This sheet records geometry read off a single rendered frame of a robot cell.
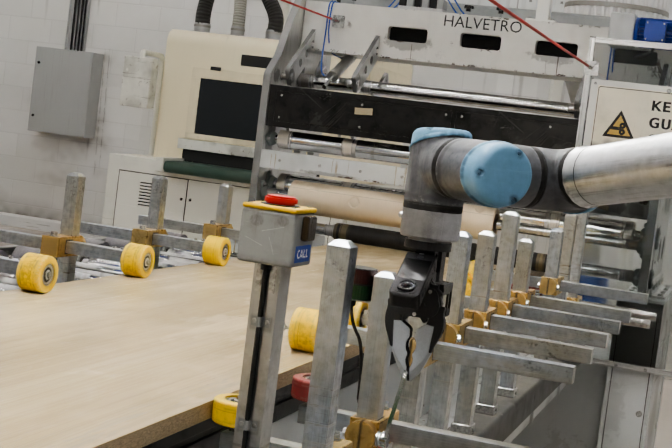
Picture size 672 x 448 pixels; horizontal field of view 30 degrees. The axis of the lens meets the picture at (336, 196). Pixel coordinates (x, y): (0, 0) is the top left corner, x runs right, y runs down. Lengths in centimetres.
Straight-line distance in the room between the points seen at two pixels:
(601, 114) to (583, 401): 104
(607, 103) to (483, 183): 275
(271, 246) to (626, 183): 50
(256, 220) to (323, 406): 39
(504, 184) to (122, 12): 1047
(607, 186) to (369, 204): 298
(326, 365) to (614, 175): 47
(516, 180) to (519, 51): 310
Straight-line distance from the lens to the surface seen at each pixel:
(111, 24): 1214
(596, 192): 176
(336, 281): 174
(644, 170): 167
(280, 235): 147
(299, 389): 207
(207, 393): 192
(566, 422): 471
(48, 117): 1214
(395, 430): 205
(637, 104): 445
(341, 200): 470
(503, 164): 174
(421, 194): 185
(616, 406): 455
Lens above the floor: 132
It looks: 3 degrees down
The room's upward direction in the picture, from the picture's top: 7 degrees clockwise
